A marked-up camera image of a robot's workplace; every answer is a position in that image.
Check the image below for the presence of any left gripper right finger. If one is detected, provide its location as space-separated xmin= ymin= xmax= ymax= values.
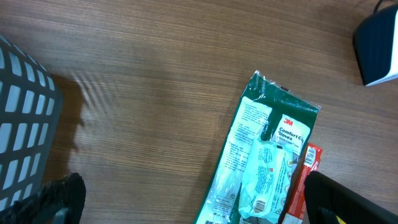
xmin=304 ymin=171 xmax=397 ymax=224

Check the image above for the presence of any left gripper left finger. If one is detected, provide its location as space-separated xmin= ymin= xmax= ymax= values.
xmin=1 ymin=172 xmax=86 ymax=224

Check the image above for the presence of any red snack packet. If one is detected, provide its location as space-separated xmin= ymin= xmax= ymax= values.
xmin=282 ymin=143 xmax=323 ymax=224

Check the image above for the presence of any light teal small packet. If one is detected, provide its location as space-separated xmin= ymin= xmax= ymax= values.
xmin=238 ymin=138 xmax=293 ymax=223

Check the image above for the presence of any green 3M gloves package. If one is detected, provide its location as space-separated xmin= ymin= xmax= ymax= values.
xmin=195 ymin=72 xmax=320 ymax=224

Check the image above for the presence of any white barcode scanner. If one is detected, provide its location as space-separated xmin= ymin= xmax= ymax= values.
xmin=353 ymin=3 xmax=397 ymax=86

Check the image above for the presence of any grey plastic mesh basket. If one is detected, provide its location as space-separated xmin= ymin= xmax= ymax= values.
xmin=1 ymin=37 xmax=63 ymax=210

